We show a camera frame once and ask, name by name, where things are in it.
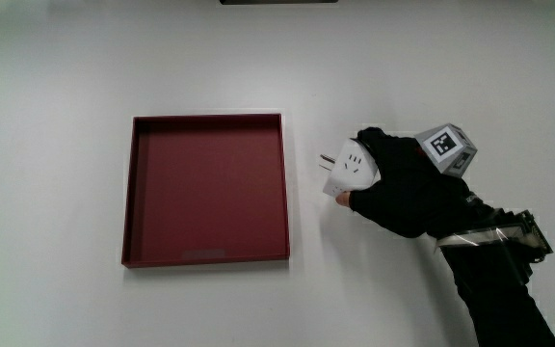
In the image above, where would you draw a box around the white cube socket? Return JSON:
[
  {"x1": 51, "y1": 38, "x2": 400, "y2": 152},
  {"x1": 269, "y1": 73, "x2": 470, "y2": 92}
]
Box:
[{"x1": 319, "y1": 137, "x2": 380, "y2": 199}]

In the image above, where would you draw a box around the dark red square tray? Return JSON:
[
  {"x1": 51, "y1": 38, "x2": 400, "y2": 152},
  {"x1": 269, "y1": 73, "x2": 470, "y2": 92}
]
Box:
[{"x1": 120, "y1": 113, "x2": 291, "y2": 269}]

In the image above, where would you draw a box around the person's right hand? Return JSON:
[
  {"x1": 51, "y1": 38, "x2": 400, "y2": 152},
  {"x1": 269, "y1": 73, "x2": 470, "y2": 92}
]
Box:
[{"x1": 334, "y1": 123, "x2": 494, "y2": 240}]

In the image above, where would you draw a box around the person's right forearm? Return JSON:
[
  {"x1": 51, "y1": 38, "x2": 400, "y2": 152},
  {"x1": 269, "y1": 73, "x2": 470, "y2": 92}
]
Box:
[{"x1": 431, "y1": 205, "x2": 555, "y2": 347}]

